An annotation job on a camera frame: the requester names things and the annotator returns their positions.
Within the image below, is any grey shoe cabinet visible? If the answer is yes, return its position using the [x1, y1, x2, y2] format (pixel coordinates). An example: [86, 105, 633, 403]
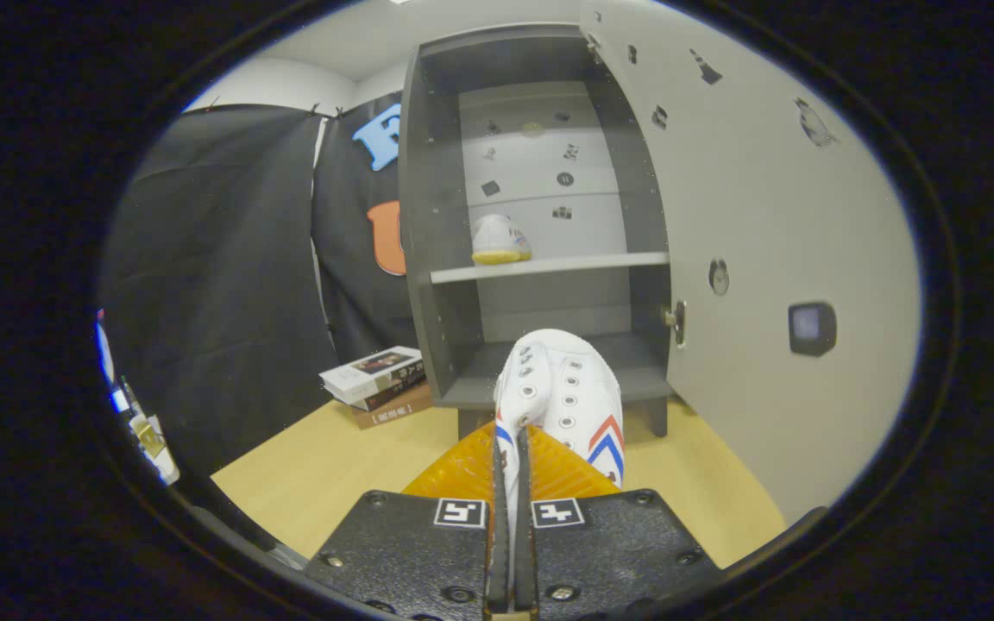
[398, 23, 679, 441]

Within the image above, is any brown cover book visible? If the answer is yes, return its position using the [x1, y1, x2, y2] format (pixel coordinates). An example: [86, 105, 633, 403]
[350, 384, 435, 430]

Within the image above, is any white cover book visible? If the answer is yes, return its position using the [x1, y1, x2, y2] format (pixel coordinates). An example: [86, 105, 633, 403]
[319, 346, 425, 404]

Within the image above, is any black backdrop cloth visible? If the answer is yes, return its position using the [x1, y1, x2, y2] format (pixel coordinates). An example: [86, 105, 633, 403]
[100, 91, 420, 480]

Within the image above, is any dark cover book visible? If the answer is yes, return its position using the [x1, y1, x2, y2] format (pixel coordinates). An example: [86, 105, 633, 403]
[350, 373, 429, 413]

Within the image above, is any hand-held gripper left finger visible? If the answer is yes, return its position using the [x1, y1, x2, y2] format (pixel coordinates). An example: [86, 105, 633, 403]
[303, 423, 511, 621]

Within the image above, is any white shoe with yellow sole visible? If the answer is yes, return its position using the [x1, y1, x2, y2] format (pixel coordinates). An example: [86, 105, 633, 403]
[471, 213, 532, 266]

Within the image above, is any grey shoe cabinet door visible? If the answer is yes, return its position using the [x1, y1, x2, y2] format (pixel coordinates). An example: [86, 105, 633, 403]
[579, 0, 925, 527]

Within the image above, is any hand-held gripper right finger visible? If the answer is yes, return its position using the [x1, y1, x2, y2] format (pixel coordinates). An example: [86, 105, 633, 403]
[514, 424, 722, 621]

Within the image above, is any white shoe with striped side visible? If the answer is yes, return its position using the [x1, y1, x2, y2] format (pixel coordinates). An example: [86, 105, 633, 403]
[494, 328, 626, 596]

